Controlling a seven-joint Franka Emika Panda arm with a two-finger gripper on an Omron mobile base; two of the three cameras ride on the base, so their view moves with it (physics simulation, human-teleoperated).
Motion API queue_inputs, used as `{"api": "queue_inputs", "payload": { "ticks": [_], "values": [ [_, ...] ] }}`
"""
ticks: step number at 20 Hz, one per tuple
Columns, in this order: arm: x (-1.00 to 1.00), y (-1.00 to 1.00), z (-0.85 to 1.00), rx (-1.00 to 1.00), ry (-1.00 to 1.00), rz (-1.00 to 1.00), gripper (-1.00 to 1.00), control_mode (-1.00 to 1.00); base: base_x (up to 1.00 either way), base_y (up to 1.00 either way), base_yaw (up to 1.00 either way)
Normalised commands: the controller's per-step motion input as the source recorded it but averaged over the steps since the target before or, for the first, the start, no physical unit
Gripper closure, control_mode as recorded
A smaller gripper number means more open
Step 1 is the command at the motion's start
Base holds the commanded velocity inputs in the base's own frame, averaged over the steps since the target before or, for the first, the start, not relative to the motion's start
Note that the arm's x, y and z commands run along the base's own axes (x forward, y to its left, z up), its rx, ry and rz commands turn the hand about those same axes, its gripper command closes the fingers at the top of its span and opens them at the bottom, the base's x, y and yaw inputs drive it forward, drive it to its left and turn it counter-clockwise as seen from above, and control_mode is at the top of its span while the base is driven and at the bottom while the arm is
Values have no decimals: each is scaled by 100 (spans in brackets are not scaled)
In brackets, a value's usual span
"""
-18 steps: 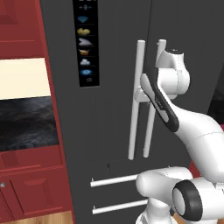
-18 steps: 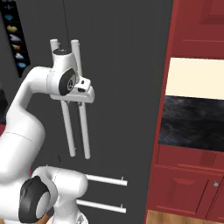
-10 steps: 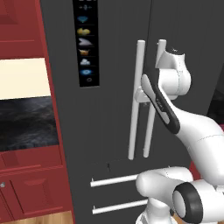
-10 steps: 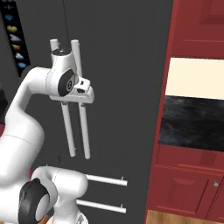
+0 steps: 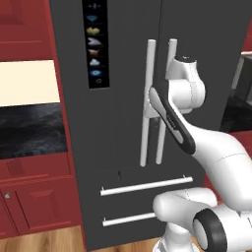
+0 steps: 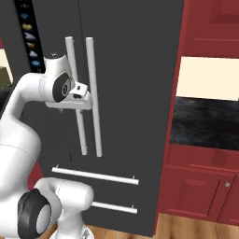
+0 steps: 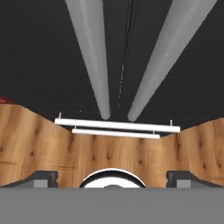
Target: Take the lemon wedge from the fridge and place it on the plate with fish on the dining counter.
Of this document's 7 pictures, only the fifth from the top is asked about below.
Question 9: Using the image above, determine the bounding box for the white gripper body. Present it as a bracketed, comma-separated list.
[143, 93, 162, 120]

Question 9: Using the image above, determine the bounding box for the dark grey fridge door with display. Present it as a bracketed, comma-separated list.
[48, 0, 162, 174]

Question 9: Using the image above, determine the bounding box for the dark grey fridge drawer front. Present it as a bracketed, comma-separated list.
[79, 206, 168, 252]
[74, 166, 206, 215]

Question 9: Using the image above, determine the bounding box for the plain dark grey fridge door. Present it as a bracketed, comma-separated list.
[158, 0, 252, 171]

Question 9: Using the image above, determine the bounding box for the grey appliance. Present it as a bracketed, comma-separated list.
[230, 54, 252, 99]

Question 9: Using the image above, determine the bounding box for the red drawer front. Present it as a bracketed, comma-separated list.
[0, 153, 73, 181]

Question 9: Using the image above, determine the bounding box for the red base cupboard door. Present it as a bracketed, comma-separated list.
[0, 190, 19, 240]
[12, 182, 83, 233]

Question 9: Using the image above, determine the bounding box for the long white fridge door handle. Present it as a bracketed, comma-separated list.
[139, 38, 158, 167]
[155, 37, 179, 166]

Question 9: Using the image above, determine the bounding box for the white fridge drawer handle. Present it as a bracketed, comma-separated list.
[99, 175, 194, 198]
[101, 212, 158, 228]

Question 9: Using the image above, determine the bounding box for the red wall cupboard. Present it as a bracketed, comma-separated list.
[0, 0, 57, 63]
[240, 18, 252, 53]

